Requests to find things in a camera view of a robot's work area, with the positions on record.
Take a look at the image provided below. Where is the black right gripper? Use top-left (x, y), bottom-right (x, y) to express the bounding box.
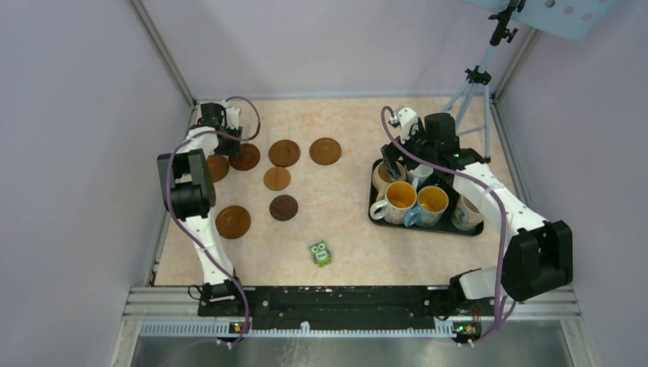
top-left (381, 120), bottom-right (438, 180)

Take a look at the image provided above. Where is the blue mug yellow inside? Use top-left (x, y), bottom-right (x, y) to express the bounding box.
top-left (403, 186), bottom-right (449, 229)

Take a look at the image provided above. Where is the white mug yellow inside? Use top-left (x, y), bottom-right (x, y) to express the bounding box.
top-left (369, 181), bottom-right (417, 225)

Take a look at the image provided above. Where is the black serving tray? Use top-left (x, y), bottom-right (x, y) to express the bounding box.
top-left (368, 158), bottom-right (485, 238)

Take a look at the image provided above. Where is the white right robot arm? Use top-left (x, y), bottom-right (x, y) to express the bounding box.
top-left (381, 106), bottom-right (573, 315)

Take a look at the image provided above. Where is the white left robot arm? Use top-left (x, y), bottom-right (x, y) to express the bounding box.
top-left (156, 100), bottom-right (245, 316)

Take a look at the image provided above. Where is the light wooden coaster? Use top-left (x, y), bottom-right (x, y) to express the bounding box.
top-left (263, 167), bottom-right (291, 191)

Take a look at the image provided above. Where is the dark brown coaster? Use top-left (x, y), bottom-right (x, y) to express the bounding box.
top-left (269, 195), bottom-right (299, 221)

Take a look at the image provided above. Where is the plain white mug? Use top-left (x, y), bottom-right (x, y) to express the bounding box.
top-left (407, 164), bottom-right (434, 190)

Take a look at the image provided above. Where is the beige round mug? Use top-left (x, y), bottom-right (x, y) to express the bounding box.
top-left (371, 160), bottom-right (407, 201)

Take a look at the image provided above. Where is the tall cream patterned mug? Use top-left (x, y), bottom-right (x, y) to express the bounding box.
top-left (451, 195), bottom-right (484, 231)

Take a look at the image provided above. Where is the green owl figure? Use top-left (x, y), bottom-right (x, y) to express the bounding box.
top-left (309, 241), bottom-right (332, 267)

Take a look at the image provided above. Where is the light blue perforated panel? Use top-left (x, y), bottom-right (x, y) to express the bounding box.
top-left (466, 0), bottom-right (620, 42)

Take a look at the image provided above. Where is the blue camera tripod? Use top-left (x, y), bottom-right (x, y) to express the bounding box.
top-left (442, 0), bottom-right (526, 163)

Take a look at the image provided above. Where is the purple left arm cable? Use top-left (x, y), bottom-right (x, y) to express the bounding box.
top-left (166, 96), bottom-right (261, 350)

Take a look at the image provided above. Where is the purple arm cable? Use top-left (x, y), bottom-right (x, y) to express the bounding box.
top-left (381, 105), bottom-right (518, 348)
top-left (166, 96), bottom-right (261, 350)

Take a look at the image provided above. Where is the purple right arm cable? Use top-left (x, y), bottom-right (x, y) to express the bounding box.
top-left (381, 105), bottom-right (518, 348)

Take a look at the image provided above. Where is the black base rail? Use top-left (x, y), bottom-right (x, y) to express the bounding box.
top-left (197, 285), bottom-right (494, 331)

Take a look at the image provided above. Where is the white cable duct strip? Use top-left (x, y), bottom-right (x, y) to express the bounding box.
top-left (139, 320), bottom-right (457, 339)

